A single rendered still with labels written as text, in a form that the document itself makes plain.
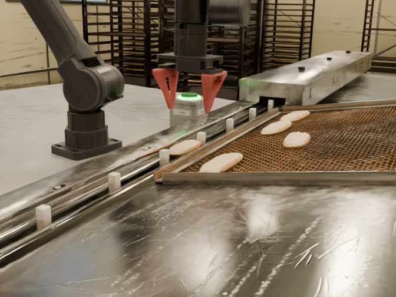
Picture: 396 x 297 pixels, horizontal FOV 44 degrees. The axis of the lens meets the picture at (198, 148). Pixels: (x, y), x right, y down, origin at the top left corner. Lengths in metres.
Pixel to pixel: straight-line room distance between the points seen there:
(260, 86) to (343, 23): 6.63
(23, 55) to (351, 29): 4.72
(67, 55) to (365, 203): 0.65
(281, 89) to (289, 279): 0.98
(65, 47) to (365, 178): 0.63
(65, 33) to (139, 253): 0.62
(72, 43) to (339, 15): 7.11
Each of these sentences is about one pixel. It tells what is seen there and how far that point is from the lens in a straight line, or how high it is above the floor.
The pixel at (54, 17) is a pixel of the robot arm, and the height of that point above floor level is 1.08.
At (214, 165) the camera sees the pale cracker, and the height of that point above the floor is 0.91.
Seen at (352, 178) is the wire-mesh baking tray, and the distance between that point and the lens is 0.52.
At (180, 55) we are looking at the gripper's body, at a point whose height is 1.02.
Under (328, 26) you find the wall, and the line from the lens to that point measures 7.95.
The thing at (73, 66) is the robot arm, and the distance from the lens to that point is 0.92.
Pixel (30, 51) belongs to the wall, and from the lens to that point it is 6.75.
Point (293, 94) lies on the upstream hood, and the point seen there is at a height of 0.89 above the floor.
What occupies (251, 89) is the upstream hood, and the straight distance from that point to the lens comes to 1.32.
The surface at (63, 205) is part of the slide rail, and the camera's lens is 0.65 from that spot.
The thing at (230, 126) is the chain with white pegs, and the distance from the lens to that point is 1.05.
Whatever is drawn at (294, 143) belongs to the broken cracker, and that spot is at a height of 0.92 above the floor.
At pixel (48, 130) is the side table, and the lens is 1.18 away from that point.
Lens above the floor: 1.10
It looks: 16 degrees down
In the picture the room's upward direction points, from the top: 1 degrees clockwise
